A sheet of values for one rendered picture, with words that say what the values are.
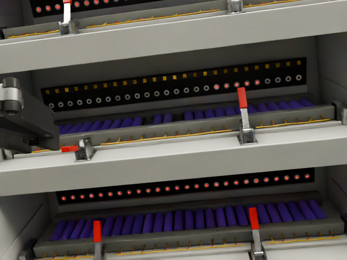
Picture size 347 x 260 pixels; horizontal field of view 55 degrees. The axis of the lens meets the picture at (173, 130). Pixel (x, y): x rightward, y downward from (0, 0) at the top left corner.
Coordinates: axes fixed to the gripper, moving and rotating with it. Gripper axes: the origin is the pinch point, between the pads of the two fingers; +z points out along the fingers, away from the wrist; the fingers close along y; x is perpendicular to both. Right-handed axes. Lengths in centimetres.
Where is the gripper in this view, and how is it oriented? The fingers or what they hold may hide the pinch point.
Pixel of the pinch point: (28, 135)
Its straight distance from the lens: 40.9
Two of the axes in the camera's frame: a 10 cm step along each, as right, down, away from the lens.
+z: 1.0, 1.8, 9.8
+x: -0.9, -9.8, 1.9
